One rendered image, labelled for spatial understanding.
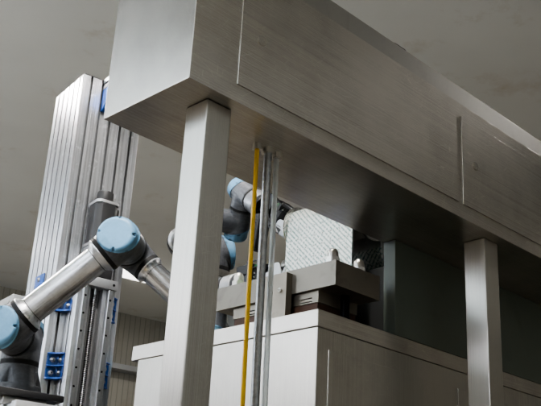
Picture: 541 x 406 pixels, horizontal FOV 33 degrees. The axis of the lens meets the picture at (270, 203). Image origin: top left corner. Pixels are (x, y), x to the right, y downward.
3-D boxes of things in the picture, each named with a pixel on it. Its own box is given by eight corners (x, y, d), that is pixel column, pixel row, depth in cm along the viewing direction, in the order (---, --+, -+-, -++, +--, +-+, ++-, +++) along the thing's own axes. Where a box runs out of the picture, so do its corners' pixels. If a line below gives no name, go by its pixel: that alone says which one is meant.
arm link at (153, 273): (111, 261, 295) (219, 362, 279) (102, 250, 285) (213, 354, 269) (137, 235, 298) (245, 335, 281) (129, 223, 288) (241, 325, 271)
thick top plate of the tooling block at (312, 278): (260, 325, 245) (262, 302, 247) (379, 300, 218) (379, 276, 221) (216, 311, 235) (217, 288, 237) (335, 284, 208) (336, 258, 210)
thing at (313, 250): (284, 308, 247) (287, 243, 253) (352, 294, 231) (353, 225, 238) (282, 308, 246) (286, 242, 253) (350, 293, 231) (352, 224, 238)
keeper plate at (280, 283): (260, 325, 221) (262, 281, 226) (291, 319, 215) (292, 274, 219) (253, 322, 220) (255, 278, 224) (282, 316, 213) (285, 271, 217)
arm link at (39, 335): (45, 366, 285) (51, 324, 290) (30, 357, 273) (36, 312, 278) (8, 366, 287) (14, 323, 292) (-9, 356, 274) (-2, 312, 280)
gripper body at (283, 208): (282, 205, 265) (261, 188, 274) (267, 229, 267) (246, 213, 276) (300, 212, 270) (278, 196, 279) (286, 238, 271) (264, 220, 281)
